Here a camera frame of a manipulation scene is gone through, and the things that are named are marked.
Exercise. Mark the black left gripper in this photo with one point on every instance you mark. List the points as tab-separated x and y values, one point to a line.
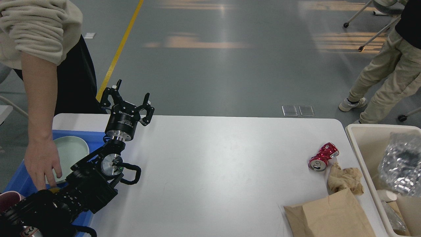
124	118

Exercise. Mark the person's bare forearm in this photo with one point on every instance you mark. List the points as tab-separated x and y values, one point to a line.
41	87

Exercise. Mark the light green plate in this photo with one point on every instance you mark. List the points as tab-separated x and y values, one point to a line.
71	149

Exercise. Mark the small red wrapper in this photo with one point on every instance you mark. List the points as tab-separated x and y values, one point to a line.
319	162

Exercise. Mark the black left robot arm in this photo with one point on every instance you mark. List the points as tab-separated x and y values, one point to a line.
90	185

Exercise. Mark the walking person in black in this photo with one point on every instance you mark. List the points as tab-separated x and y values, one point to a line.
50	30

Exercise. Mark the blue plastic tray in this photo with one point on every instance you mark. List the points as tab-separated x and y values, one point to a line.
22	183

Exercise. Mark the foil bag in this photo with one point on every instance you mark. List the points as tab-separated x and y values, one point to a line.
400	168

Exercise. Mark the white plastic bin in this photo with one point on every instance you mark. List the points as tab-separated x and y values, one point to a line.
369	142

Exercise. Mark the crumpled brown paper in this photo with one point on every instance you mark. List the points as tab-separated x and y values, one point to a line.
347	178

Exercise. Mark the white cup inside bin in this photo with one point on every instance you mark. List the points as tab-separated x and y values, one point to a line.
386	195

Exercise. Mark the grey office chair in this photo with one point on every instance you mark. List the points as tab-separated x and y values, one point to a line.
4	73

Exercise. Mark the pink mug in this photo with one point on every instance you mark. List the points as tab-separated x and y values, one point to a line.
9	199

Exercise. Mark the person's bare right hand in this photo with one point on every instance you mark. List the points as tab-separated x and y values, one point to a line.
42	162

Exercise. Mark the brown paper bag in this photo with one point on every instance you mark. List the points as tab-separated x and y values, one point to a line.
337	215

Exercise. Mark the metal floor socket plates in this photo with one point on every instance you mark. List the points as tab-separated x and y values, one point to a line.
300	110

